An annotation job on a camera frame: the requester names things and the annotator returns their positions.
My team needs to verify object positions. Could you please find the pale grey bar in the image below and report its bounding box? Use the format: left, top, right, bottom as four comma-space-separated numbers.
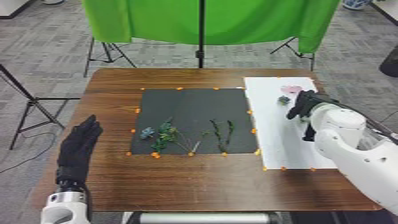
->
126, 211, 281, 224

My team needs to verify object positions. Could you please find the pink flower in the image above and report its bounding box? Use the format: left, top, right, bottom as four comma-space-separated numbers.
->
279, 85, 304, 96

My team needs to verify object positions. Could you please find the black stand pole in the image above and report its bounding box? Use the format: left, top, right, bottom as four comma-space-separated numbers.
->
195, 0, 208, 70

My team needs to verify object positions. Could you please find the black tripod stand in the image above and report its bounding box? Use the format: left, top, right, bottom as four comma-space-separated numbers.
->
268, 35, 320, 73
82, 36, 138, 78
0, 63, 82, 151

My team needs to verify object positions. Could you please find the dark mat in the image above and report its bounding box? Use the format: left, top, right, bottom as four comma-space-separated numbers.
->
128, 87, 261, 156

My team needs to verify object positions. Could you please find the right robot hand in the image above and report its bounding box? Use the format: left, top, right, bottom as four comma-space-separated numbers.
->
284, 89, 339, 122

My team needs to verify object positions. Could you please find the green sprig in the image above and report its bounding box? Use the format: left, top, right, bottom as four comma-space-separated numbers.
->
208, 119, 226, 154
220, 119, 236, 153

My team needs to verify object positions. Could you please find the bunch of green sprigs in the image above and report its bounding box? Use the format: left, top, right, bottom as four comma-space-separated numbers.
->
149, 116, 206, 154

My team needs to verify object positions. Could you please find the white sheet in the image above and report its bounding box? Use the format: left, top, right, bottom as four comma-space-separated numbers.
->
242, 76, 339, 171

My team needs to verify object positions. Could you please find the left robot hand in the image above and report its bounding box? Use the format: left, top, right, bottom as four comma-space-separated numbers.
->
55, 114, 105, 193

